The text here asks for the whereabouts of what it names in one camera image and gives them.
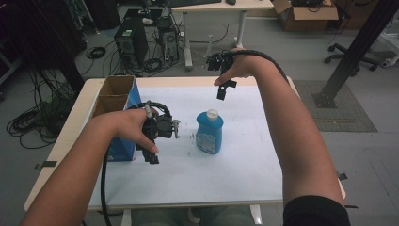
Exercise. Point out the blue cardboard box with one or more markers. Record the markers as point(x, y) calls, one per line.
point(116, 86)

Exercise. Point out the black computer mouse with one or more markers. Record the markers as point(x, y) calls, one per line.
point(231, 2)

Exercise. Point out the person's left hand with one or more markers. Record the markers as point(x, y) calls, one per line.
point(125, 125)

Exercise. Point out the black tape strip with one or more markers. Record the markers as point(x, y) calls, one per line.
point(47, 164)
point(351, 206)
point(342, 176)

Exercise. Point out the person's grey-green pants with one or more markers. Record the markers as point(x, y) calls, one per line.
point(163, 218)

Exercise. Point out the grey open computer case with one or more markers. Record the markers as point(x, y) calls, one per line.
point(169, 40)

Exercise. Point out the light wooden table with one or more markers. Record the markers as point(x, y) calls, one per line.
point(70, 138)

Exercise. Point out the brown cardboard box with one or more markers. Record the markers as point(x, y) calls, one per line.
point(310, 17)

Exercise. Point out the black computer tower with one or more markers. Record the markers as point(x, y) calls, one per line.
point(131, 40)

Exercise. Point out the grey floor mat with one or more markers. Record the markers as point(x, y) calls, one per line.
point(345, 119)

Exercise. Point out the dark curtain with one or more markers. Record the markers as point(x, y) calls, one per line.
point(37, 34)

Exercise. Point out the blue bottle with white cap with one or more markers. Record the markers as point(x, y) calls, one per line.
point(208, 135)

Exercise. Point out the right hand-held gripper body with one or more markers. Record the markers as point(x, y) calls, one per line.
point(225, 62)

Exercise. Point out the person's right hand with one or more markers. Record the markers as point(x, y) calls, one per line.
point(246, 64)

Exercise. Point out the white office desk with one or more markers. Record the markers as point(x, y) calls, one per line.
point(219, 5)

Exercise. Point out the black keyboard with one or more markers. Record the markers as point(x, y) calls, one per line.
point(191, 2)

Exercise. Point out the person's black shirt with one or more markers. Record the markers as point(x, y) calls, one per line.
point(316, 212)

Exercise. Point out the black office chair base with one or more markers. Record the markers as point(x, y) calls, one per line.
point(348, 56)

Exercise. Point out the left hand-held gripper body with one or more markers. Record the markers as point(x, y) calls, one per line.
point(163, 126)

